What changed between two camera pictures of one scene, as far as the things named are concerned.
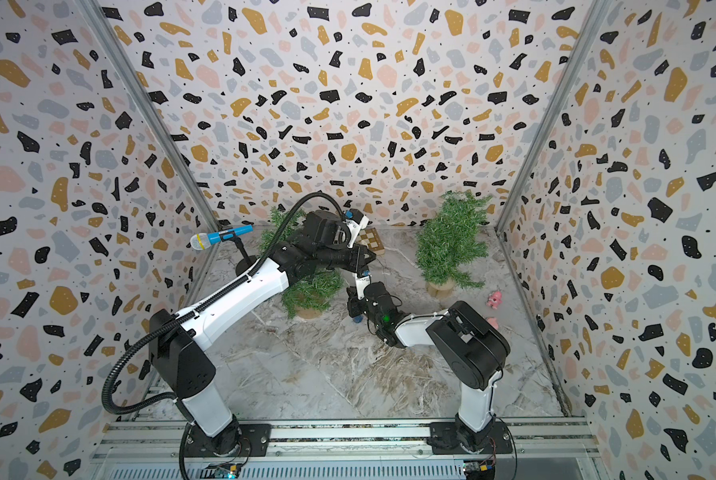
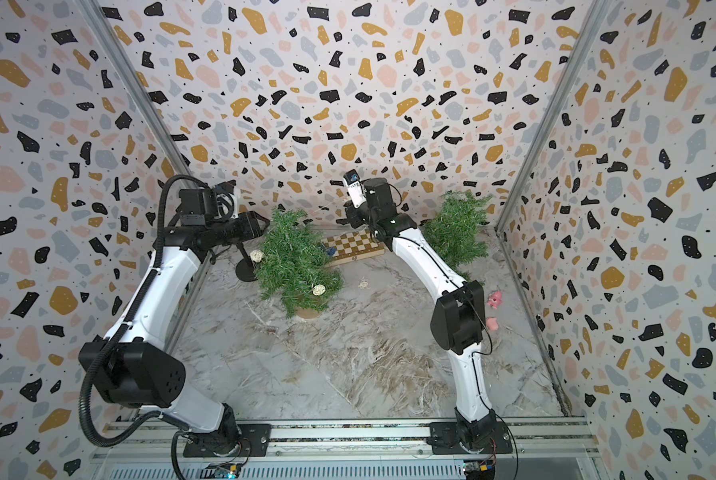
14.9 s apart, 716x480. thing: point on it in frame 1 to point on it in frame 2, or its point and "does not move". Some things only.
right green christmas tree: x=451 y=240 does not move
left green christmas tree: x=309 y=296 does not move
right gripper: x=353 y=302 to x=351 y=211
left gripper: x=359 y=258 to x=251 y=224
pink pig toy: x=494 y=299 does not move
